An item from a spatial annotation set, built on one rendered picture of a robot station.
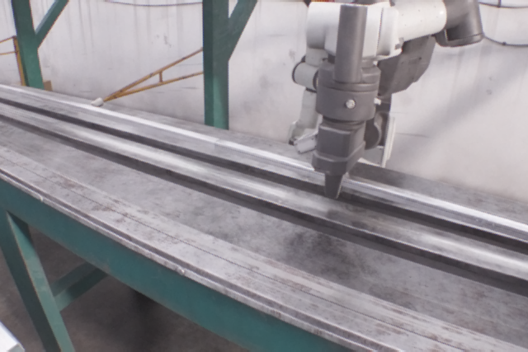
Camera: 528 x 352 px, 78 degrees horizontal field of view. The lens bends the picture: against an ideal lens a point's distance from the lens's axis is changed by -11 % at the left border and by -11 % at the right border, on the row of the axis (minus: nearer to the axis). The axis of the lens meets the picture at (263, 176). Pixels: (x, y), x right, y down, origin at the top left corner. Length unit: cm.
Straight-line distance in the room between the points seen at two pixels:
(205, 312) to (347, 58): 38
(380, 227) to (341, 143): 15
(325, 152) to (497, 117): 193
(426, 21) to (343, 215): 47
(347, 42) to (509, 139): 203
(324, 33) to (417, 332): 38
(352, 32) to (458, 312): 36
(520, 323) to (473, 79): 194
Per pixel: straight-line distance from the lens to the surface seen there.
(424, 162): 250
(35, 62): 259
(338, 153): 53
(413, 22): 84
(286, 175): 70
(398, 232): 58
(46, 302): 114
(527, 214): 78
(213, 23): 140
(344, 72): 47
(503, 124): 241
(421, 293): 49
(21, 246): 102
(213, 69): 142
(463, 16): 95
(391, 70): 102
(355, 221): 59
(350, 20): 47
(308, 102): 126
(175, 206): 60
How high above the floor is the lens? 106
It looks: 27 degrees down
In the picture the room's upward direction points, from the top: 2 degrees clockwise
